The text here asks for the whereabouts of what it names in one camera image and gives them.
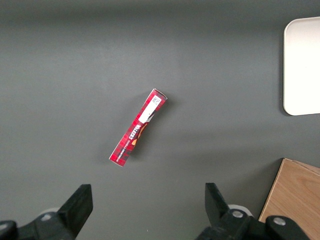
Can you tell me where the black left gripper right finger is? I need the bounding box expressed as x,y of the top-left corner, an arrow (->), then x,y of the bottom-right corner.
194,182 -> 314,240

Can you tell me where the red tartan shortbread box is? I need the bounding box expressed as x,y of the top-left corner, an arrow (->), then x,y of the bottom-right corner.
108,88 -> 168,167

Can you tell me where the white plastic tray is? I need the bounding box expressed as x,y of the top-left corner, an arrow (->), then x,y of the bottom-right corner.
283,16 -> 320,116

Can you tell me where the wooden board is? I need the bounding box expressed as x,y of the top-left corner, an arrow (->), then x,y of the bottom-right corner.
258,157 -> 320,240

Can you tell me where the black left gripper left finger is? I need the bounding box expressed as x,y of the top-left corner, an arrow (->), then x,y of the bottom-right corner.
0,184 -> 94,240

